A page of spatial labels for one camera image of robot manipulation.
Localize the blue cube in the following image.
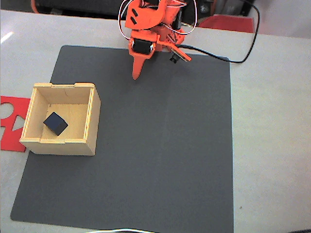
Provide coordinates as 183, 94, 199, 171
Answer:
43, 111, 69, 136

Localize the wooden box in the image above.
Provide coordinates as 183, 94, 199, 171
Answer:
19, 82, 102, 157

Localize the dark grey mat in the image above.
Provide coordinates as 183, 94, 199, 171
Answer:
10, 45, 234, 233

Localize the red flat object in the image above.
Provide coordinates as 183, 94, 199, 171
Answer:
199, 14, 255, 33

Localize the red stencil sheet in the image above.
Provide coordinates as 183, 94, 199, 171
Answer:
0, 96, 32, 153

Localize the white servo cable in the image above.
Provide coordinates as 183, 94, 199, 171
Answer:
117, 0, 199, 39

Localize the orange gripper camera mount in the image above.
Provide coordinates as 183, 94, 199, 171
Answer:
156, 40, 192, 65

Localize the black camera cable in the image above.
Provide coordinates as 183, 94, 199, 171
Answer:
174, 0, 261, 64

